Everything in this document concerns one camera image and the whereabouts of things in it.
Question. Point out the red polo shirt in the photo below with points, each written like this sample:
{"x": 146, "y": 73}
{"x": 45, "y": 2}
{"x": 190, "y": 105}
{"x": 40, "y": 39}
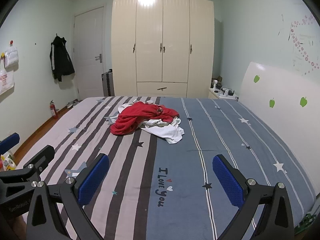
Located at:
{"x": 130, "y": 120}

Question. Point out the plain white shirt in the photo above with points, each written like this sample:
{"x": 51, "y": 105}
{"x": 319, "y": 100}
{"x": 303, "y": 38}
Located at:
{"x": 170, "y": 132}

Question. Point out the white plastic bag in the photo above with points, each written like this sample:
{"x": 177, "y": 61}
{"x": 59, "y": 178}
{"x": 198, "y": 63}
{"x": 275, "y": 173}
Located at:
{"x": 11, "y": 57}

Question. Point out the white door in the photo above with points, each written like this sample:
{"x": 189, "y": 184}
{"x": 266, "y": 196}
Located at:
{"x": 87, "y": 55}

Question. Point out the small dark gadget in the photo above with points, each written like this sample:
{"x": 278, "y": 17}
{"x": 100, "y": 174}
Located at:
{"x": 228, "y": 92}

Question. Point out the cream wardrobe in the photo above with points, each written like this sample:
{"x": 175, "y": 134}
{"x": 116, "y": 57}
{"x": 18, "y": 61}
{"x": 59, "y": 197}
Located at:
{"x": 150, "y": 42}

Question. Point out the grey shoe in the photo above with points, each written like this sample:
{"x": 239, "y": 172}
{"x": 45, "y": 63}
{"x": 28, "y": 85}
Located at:
{"x": 77, "y": 102}
{"x": 70, "y": 105}

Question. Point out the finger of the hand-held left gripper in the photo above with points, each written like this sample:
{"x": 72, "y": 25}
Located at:
{"x": 37, "y": 158}
{"x": 10, "y": 140}

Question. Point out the yellow printed package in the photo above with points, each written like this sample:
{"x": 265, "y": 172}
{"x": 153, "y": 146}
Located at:
{"x": 7, "y": 162}

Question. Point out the black striped jacket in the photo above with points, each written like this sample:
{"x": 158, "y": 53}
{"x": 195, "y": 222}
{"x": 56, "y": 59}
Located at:
{"x": 60, "y": 57}

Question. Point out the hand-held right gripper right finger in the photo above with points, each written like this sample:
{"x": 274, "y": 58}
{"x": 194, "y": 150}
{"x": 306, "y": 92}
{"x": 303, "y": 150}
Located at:
{"x": 227, "y": 182}

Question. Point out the cream nightstand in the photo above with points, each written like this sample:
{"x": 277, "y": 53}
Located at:
{"x": 212, "y": 95}

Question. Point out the red fire extinguisher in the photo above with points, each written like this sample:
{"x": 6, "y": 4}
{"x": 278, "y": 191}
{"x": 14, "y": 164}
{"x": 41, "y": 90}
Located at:
{"x": 53, "y": 111}

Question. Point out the small white device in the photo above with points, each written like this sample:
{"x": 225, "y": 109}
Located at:
{"x": 215, "y": 85}

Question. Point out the white headboard green apple stickers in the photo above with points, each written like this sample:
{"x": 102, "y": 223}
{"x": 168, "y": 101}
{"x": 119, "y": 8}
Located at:
{"x": 275, "y": 105}

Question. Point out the red printed white bag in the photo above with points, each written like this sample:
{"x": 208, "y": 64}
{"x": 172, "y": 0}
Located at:
{"x": 6, "y": 82}

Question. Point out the dark grey ribbed suitcase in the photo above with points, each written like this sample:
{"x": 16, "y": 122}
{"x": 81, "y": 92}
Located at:
{"x": 108, "y": 85}

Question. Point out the striped star bed sheet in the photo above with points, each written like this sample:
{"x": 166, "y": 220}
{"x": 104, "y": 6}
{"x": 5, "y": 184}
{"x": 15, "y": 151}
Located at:
{"x": 175, "y": 160}

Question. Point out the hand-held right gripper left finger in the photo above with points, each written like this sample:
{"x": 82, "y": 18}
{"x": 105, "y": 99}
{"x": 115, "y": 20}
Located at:
{"x": 93, "y": 180}

